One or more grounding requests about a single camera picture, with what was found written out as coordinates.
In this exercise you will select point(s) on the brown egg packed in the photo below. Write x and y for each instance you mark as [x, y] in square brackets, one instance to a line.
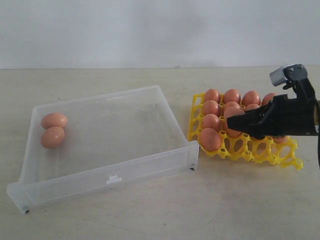
[211, 107]
[231, 104]
[232, 95]
[212, 94]
[251, 97]
[268, 97]

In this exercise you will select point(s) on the brown egg bin front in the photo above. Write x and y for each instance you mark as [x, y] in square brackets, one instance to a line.
[210, 139]

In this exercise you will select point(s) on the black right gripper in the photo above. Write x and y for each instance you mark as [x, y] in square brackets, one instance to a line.
[282, 116]

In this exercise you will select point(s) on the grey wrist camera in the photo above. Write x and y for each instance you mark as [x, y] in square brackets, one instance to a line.
[295, 77]

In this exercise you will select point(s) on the brown egg bin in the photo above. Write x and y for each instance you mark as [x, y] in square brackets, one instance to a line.
[52, 137]
[210, 139]
[231, 121]
[211, 121]
[55, 119]
[251, 106]
[280, 140]

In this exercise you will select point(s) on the yellow plastic egg tray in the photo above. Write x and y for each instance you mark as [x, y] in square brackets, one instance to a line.
[244, 146]

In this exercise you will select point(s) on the clear plastic bin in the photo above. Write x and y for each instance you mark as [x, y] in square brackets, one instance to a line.
[111, 140]

